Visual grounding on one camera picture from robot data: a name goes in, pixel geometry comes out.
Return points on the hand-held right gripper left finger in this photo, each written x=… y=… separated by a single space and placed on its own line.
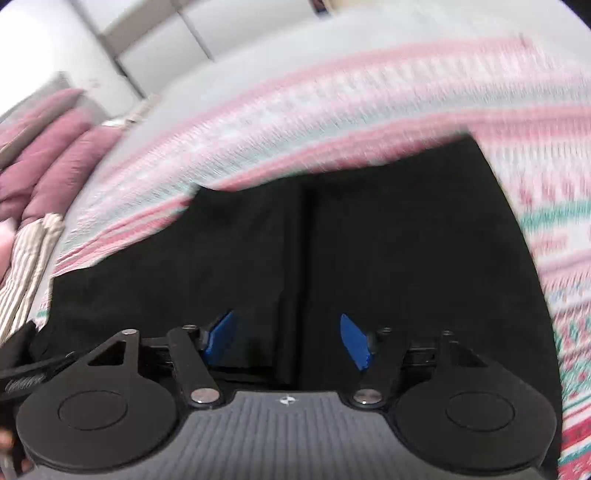
x=221 y=337

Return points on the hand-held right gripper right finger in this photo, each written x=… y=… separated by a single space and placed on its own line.
x=353 y=341

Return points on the black pants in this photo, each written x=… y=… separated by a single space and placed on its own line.
x=392 y=240

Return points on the striped beige cloth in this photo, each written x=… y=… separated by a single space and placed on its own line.
x=27 y=272

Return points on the pale pink cloth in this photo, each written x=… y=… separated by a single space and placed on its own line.
x=5 y=249

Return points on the patterned red white blanket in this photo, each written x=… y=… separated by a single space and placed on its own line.
x=369 y=92

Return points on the pink pillow with white edge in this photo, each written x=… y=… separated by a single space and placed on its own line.
x=55 y=108

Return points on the white and brown wardrobe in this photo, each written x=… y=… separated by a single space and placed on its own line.
x=152 y=41

